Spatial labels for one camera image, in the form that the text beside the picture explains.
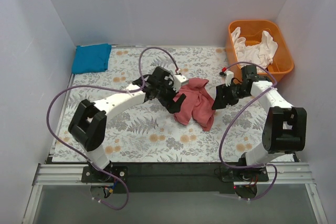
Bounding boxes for red t shirt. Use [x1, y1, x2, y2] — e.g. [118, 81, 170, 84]
[174, 78, 215, 132]

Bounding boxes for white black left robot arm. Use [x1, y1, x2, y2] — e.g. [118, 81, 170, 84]
[68, 67, 188, 182]

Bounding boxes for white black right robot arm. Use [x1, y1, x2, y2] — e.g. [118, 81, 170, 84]
[212, 63, 307, 181]

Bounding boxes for white t shirts in basket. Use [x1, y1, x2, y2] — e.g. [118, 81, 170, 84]
[231, 27, 278, 69]

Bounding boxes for orange plastic basket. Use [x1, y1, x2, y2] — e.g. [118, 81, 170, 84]
[225, 19, 294, 81]

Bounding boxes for folded blue t shirt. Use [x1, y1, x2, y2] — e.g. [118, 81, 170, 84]
[71, 44, 112, 74]

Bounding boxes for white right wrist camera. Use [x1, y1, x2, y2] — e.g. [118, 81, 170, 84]
[219, 68, 234, 87]

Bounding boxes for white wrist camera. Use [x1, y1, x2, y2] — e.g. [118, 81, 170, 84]
[173, 74, 189, 92]
[219, 68, 234, 87]

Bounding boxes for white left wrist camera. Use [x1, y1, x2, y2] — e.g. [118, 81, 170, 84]
[173, 74, 189, 92]

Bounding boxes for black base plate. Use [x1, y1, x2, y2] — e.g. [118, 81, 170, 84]
[81, 162, 269, 194]

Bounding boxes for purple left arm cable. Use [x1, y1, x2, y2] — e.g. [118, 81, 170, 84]
[46, 47, 182, 211]

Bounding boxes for aluminium frame rail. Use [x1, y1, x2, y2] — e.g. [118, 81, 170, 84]
[33, 162, 315, 185]

